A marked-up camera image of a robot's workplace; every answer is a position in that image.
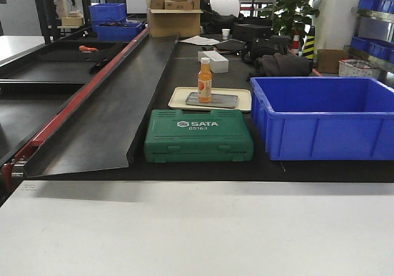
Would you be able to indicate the small grey metal tray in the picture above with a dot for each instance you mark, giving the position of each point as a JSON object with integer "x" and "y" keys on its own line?
{"x": 217, "y": 100}

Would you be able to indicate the beige plastic tray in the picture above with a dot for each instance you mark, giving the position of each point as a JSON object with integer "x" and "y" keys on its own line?
{"x": 180, "y": 94}

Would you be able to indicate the green SATA tool case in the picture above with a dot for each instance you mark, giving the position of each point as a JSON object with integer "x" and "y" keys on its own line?
{"x": 175, "y": 136}

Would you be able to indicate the orange juice bottle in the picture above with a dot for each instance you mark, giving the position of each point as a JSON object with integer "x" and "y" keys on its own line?
{"x": 205, "y": 81}

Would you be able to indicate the white rectangular box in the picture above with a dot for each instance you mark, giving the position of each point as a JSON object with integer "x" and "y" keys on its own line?
{"x": 218, "y": 63}

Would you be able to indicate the black metal ramp sheet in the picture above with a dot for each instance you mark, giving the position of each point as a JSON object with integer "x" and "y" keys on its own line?
{"x": 105, "y": 128}

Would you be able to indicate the white paper cup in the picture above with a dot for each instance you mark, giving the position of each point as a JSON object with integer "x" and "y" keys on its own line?
{"x": 225, "y": 33}

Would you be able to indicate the large blue plastic bin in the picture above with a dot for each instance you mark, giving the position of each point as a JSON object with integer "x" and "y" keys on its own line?
{"x": 323, "y": 118}

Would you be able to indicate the dark grey cloth bag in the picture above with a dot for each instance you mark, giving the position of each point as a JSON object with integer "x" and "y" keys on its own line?
{"x": 281, "y": 65}

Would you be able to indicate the large cardboard box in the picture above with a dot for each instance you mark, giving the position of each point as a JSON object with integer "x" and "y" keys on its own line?
{"x": 163, "y": 22}

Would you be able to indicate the blue bin on left table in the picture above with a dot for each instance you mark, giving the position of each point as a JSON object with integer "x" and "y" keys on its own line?
{"x": 123, "y": 32}

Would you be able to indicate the stacked blue bin behind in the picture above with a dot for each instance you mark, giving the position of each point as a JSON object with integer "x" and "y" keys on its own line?
{"x": 108, "y": 12}

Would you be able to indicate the green potted plant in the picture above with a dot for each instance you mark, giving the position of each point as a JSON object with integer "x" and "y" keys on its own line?
{"x": 292, "y": 15}

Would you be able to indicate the white patterned basket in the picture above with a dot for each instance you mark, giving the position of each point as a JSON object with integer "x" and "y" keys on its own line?
{"x": 357, "y": 68}

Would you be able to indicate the orange handled tool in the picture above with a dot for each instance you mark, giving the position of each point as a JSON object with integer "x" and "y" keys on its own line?
{"x": 84, "y": 49}

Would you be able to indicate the black yellow striped post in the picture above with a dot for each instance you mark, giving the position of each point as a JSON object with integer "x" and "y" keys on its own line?
{"x": 309, "y": 46}

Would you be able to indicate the red rail bar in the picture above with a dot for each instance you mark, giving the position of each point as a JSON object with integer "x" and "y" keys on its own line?
{"x": 12, "y": 164}

